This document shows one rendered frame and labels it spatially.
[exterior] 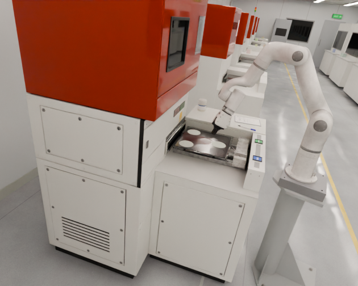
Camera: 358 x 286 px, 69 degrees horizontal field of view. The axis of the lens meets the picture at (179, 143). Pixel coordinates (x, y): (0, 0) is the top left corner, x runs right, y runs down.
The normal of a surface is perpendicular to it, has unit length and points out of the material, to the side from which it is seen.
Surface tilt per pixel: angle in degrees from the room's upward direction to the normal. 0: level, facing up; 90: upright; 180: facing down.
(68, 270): 0
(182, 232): 90
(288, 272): 90
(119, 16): 90
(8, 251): 0
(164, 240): 90
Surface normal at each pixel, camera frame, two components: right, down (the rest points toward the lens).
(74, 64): -0.30, 0.40
